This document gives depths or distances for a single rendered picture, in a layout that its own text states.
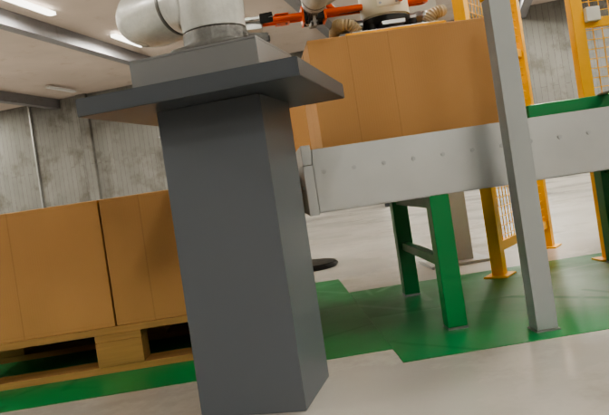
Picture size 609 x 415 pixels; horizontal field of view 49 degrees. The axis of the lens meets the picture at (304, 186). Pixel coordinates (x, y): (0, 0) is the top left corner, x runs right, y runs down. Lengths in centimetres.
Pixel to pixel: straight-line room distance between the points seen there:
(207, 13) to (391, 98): 80
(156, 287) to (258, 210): 77
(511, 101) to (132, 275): 125
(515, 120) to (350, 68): 57
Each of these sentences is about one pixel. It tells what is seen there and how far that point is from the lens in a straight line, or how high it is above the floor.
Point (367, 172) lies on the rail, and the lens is 201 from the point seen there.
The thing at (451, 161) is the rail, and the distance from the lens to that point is 206.
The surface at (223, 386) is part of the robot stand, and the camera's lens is 160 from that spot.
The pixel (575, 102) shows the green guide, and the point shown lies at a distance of 232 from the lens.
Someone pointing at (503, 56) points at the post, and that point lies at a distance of 195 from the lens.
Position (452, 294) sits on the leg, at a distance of 208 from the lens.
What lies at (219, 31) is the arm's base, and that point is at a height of 88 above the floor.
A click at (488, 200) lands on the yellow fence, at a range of 288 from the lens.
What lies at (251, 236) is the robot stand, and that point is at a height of 40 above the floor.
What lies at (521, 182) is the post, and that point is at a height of 41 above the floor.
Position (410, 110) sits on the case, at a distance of 220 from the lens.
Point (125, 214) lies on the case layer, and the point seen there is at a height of 49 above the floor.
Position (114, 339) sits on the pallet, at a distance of 224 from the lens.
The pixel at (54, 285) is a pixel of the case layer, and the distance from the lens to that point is 226.
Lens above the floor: 49
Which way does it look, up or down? level
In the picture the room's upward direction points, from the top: 8 degrees counter-clockwise
